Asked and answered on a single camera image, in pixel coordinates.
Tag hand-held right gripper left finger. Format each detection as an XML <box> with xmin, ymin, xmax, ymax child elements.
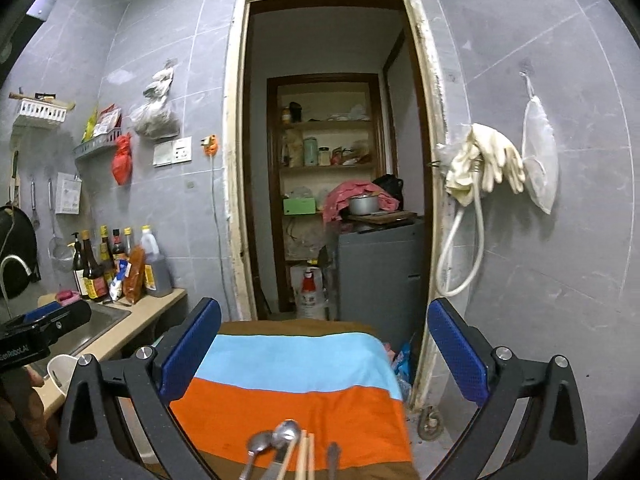
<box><xmin>56</xmin><ymin>297</ymin><xmax>223</xmax><ymax>480</ymax></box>

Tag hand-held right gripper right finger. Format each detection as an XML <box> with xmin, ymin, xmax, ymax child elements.
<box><xmin>427</xmin><ymin>297</ymin><xmax>590</xmax><ymax>480</ymax></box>

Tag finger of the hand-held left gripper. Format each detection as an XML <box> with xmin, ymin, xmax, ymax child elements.
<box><xmin>22</xmin><ymin>300</ymin><xmax>94</xmax><ymax>350</ymax></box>

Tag wooden chopstick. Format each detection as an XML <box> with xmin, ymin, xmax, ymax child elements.
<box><xmin>296</xmin><ymin>434</ymin><xmax>315</xmax><ymax>480</ymax></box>
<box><xmin>276</xmin><ymin>429</ymin><xmax>308</xmax><ymax>480</ymax></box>

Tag person's left hand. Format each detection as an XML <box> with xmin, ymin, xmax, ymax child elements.
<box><xmin>0</xmin><ymin>364</ymin><xmax>57</xmax><ymax>461</ymax></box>

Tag blue plastic bag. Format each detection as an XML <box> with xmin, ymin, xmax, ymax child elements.
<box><xmin>392</xmin><ymin>336</ymin><xmax>414</xmax><ymax>387</ymax></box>

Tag dark sauce bottle yellow label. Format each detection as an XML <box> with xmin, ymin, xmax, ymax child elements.
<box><xmin>80</xmin><ymin>230</ymin><xmax>109</xmax><ymax>302</ymax></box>

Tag black pump bottle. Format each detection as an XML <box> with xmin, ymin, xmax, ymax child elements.
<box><xmin>71</xmin><ymin>232</ymin><xmax>91</xmax><ymax>299</ymax></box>

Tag blue white packet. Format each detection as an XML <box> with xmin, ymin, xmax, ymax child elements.
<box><xmin>107</xmin><ymin>260</ymin><xmax>127</xmax><ymax>302</ymax></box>

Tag metal skimmer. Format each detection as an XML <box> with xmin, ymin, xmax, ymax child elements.
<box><xmin>47</xmin><ymin>177</ymin><xmax>74</xmax><ymax>277</ymax></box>

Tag metal faucet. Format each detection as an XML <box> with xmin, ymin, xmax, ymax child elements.
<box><xmin>0</xmin><ymin>254</ymin><xmax>42</xmax><ymax>322</ymax></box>

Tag yellow-capped sauce bottle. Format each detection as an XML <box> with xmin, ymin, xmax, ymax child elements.
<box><xmin>98</xmin><ymin>225</ymin><xmax>119</xmax><ymax>282</ymax></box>

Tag orange seasoning packet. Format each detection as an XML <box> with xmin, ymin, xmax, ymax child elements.
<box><xmin>122</xmin><ymin>247</ymin><xmax>147</xmax><ymax>305</ymax></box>

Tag cooking oil jug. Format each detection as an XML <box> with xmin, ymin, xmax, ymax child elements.
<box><xmin>139</xmin><ymin>225</ymin><xmax>174</xmax><ymax>299</ymax></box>

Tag black wok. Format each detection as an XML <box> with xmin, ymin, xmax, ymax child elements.
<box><xmin>0</xmin><ymin>204</ymin><xmax>39</xmax><ymax>302</ymax></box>

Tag grey cabinet with pot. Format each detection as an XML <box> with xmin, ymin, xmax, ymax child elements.
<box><xmin>335</xmin><ymin>217</ymin><xmax>427</xmax><ymax>357</ymax></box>

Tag striped orange blue brown cloth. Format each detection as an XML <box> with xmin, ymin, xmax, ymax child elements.
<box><xmin>167</xmin><ymin>320</ymin><xmax>417</xmax><ymax>480</ymax></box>

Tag metal spatula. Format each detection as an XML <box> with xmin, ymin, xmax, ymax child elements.
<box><xmin>29</xmin><ymin>176</ymin><xmax>42</xmax><ymax>229</ymax></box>

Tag dark metal utensil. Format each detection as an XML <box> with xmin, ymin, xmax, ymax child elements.
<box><xmin>326</xmin><ymin>441</ymin><xmax>342</xmax><ymax>480</ymax></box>

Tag red plastic bag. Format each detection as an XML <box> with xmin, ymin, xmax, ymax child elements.
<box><xmin>111</xmin><ymin>133</ymin><xmax>134</xmax><ymax>186</ymax></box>

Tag metal pot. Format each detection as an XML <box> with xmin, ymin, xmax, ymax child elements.
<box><xmin>348</xmin><ymin>193</ymin><xmax>382</xmax><ymax>217</ymax></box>

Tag black bag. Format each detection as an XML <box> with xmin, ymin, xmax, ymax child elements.
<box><xmin>372</xmin><ymin>173</ymin><xmax>405</xmax><ymax>207</ymax></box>

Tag green box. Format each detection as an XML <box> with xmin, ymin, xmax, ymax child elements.
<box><xmin>282</xmin><ymin>197</ymin><xmax>318</xmax><ymax>216</ymax></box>

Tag wooden shelf unit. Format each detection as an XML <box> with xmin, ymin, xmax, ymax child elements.
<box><xmin>266</xmin><ymin>73</ymin><xmax>387</xmax><ymax>312</ymax></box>

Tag pink cloth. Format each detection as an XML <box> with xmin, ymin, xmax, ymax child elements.
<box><xmin>322</xmin><ymin>179</ymin><xmax>402</xmax><ymax>224</ymax></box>

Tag white rubber gloves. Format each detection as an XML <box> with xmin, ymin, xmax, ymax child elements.
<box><xmin>436</xmin><ymin>122</ymin><xmax>527</xmax><ymax>207</ymax></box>

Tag red white seasoning packet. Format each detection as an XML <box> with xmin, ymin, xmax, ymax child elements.
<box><xmin>95</xmin><ymin>103</ymin><xmax>123</xmax><ymax>139</ymax></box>

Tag white mesh bag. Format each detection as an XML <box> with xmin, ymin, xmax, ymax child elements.
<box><xmin>519</xmin><ymin>72</ymin><xmax>559</xmax><ymax>216</ymax></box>

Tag clear bag of dried goods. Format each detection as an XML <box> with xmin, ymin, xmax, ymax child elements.
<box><xmin>128</xmin><ymin>95</ymin><xmax>180</xmax><ymax>140</ymax></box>

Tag white plastic bag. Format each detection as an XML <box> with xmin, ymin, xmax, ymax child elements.
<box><xmin>142</xmin><ymin>64</ymin><xmax>176</xmax><ymax>99</ymax></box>

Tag coiled floor hose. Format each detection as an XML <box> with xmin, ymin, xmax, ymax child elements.
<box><xmin>416</xmin><ymin>406</ymin><xmax>444</xmax><ymax>442</ymax></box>

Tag white hose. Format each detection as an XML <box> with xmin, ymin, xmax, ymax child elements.
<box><xmin>434</xmin><ymin>179</ymin><xmax>486</xmax><ymax>298</ymax></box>

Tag white wall box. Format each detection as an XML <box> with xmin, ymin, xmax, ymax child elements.
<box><xmin>54</xmin><ymin>172</ymin><xmax>83</xmax><ymax>216</ymax></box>

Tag grey wall shelf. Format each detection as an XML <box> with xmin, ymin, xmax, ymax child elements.
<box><xmin>73</xmin><ymin>128</ymin><xmax>124</xmax><ymax>162</ymax></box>

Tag wooden door frame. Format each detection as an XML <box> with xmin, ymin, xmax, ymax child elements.
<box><xmin>222</xmin><ymin>0</ymin><xmax>449</xmax><ymax>413</ymax></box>

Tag white wall socket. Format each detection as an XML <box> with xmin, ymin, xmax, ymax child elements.
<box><xmin>171</xmin><ymin>136</ymin><xmax>194</xmax><ymax>164</ymax></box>

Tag white plastic wall basket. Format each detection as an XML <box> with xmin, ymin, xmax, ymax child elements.
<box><xmin>12</xmin><ymin>99</ymin><xmax>69</xmax><ymax>129</ymax></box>

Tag wooden-handled kitchen knife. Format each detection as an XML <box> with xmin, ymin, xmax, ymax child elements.
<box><xmin>8</xmin><ymin>87</ymin><xmax>77</xmax><ymax>111</ymax></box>

